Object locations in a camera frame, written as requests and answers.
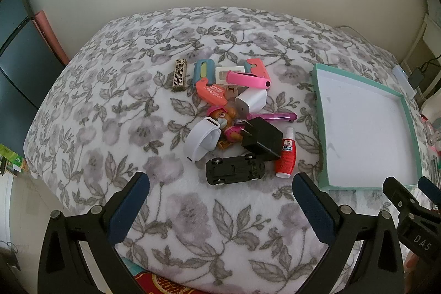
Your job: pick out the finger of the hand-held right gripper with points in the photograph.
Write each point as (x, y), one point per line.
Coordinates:
(430, 188)
(396, 191)

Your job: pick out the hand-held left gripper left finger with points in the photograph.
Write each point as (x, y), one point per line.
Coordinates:
(128, 208)

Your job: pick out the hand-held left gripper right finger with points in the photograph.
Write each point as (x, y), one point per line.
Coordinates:
(315, 211)

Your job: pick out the red glue bottle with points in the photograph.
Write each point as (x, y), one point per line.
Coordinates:
(285, 159)

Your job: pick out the teal white box tray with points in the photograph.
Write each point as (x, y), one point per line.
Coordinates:
(361, 128)

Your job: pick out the black charger plug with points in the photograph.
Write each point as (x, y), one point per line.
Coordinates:
(263, 139)

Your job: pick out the black toy car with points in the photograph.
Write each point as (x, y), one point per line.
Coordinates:
(236, 170)

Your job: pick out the white wristband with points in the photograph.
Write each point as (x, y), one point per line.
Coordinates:
(199, 142)

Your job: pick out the long pink lighter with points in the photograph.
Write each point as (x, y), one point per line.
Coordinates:
(279, 116)

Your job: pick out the pink toy pup figure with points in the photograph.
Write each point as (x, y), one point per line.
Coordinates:
(220, 115)

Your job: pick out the blue utility knife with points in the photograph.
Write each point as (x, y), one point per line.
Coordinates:
(199, 73)

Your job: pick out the clear glass jar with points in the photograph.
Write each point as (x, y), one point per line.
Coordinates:
(432, 132)

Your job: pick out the floral grey white blanket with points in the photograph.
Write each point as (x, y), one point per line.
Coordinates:
(137, 128)

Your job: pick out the red patterned box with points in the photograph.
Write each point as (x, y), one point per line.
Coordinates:
(162, 284)

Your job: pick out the black power adapter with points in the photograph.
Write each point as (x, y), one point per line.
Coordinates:
(417, 78)

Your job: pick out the white power strip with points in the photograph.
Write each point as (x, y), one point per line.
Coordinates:
(401, 77)

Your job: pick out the white charger plug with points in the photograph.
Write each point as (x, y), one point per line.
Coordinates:
(253, 101)

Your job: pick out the green packet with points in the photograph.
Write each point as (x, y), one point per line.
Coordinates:
(10, 159)

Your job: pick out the gold black patterned lighter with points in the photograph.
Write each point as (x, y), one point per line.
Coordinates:
(179, 75)

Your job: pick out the white wooden furniture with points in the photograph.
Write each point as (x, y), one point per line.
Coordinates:
(429, 35)

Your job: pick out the orange teal utility cutter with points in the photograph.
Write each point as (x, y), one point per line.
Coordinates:
(258, 66)

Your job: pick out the small white box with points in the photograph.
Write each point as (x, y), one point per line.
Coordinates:
(222, 75)

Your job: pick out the dark cabinet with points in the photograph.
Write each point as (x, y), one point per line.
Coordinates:
(24, 66)

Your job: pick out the pink board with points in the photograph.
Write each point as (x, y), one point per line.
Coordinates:
(51, 39)

